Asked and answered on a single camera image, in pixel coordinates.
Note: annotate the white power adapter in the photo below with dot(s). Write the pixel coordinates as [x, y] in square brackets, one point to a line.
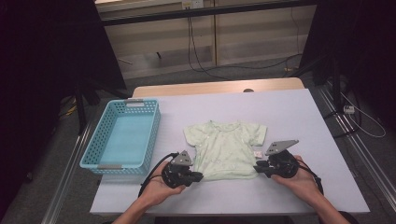
[348, 109]

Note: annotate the black tripod stand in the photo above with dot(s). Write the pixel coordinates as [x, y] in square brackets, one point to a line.
[80, 105]

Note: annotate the black metal stand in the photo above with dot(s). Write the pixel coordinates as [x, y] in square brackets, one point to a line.
[335, 84]

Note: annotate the blue plastic basket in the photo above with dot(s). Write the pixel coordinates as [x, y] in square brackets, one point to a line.
[124, 137]

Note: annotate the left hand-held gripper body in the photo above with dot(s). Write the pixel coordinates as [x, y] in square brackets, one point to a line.
[177, 174]

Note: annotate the white wall socket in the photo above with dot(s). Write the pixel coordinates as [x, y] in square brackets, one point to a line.
[192, 3]

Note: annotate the light green baby shirt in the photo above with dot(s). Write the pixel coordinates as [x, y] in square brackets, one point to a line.
[224, 146]

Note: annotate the wooden table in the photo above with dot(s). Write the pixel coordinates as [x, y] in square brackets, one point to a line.
[218, 86]

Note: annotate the wide black curtain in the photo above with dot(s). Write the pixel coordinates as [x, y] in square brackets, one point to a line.
[37, 62]

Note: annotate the white table cover sheet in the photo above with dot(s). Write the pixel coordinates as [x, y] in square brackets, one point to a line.
[218, 105]

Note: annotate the person's left hand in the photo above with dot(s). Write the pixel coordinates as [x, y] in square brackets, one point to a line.
[155, 189]

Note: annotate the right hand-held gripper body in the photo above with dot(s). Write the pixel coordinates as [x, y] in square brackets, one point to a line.
[283, 165]

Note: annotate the person's right hand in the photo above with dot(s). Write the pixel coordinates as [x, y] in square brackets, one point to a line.
[302, 185]

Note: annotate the black metal bar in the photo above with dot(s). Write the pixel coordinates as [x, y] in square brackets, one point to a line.
[155, 17]

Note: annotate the aluminium floor rail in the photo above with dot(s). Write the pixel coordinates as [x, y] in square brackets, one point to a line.
[63, 180]
[361, 149]

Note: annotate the narrow black curtain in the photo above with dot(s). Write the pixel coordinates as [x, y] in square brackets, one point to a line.
[367, 46]

